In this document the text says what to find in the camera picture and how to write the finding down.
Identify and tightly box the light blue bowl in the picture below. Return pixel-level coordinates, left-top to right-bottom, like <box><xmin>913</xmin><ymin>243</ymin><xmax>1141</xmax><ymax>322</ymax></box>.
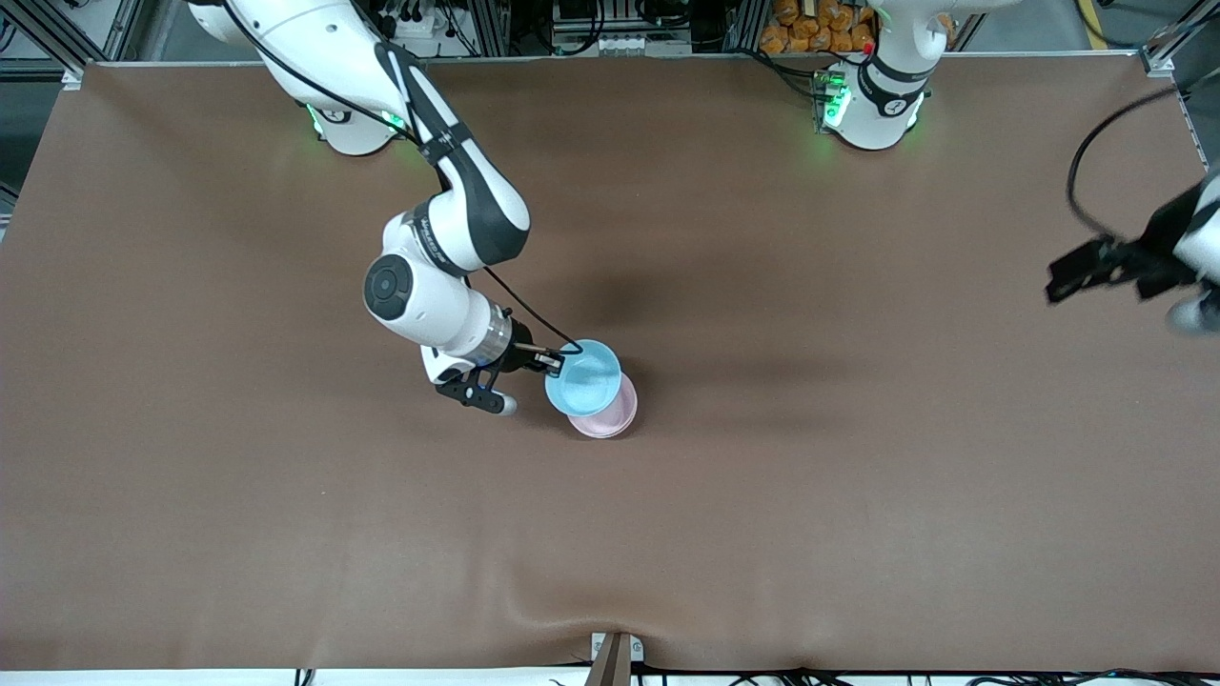
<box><xmin>544</xmin><ymin>339</ymin><xmax>622</xmax><ymax>417</ymax></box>

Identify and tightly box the pale pink bowl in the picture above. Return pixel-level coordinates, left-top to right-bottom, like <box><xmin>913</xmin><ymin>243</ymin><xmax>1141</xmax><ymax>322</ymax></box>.
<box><xmin>567</xmin><ymin>372</ymin><xmax>639</xmax><ymax>440</ymax></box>

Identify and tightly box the brown table cloth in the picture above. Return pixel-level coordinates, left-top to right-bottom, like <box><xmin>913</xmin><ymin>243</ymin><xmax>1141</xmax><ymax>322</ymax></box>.
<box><xmin>0</xmin><ymin>52</ymin><xmax>1220</xmax><ymax>674</ymax></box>

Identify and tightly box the green-lit controller box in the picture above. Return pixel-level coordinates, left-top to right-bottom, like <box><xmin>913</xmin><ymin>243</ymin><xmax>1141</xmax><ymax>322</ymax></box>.
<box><xmin>811</xmin><ymin>67</ymin><xmax>851</xmax><ymax>131</ymax></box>

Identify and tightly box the metal table edge clamp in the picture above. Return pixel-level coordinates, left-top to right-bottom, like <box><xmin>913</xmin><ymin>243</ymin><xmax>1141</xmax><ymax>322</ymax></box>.
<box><xmin>583</xmin><ymin>631</ymin><xmax>645</xmax><ymax>686</ymax></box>

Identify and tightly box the orange packaged goods pile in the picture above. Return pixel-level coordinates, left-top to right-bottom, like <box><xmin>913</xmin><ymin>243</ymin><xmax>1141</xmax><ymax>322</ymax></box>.
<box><xmin>760</xmin><ymin>0</ymin><xmax>880</xmax><ymax>55</ymax></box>

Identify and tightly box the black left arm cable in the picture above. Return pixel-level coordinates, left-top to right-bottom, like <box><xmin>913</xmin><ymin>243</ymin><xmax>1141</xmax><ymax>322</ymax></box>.
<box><xmin>1066</xmin><ymin>84</ymin><xmax>1188</xmax><ymax>244</ymax></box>

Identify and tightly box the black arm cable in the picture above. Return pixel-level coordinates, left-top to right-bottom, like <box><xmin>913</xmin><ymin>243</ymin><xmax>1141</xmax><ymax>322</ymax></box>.
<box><xmin>217</xmin><ymin>0</ymin><xmax>584</xmax><ymax>358</ymax></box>
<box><xmin>1066</xmin><ymin>84</ymin><xmax>1188</xmax><ymax>244</ymax></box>

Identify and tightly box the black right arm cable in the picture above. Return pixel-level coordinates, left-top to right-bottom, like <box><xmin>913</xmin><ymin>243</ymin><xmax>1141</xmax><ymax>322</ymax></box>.
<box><xmin>217</xmin><ymin>0</ymin><xmax>584</xmax><ymax>358</ymax></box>

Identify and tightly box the aluminium frame profile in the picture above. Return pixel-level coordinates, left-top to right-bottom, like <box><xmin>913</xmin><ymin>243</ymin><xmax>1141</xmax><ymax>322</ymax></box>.
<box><xmin>0</xmin><ymin>0</ymin><xmax>149</xmax><ymax>82</ymax></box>

